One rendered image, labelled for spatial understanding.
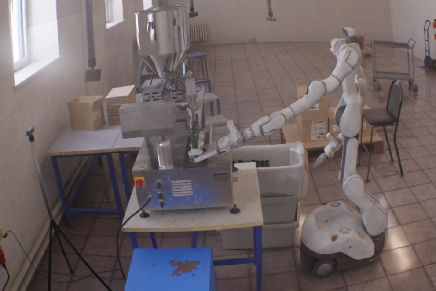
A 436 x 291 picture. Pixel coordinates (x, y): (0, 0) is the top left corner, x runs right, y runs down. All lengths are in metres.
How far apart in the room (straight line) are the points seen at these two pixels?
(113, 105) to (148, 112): 1.80
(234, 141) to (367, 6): 11.24
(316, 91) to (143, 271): 1.26
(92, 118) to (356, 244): 2.47
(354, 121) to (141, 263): 1.46
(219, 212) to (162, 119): 0.56
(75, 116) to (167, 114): 1.98
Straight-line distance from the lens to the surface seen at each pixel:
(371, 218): 3.13
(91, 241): 3.92
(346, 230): 3.05
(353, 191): 2.99
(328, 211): 3.29
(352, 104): 2.78
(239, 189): 2.79
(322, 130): 5.10
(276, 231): 3.46
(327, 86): 2.48
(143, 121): 2.40
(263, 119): 2.40
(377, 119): 4.37
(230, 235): 3.51
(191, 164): 2.43
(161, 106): 2.37
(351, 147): 2.91
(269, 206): 3.36
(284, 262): 3.37
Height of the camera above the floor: 1.96
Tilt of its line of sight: 19 degrees down
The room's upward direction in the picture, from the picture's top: 6 degrees counter-clockwise
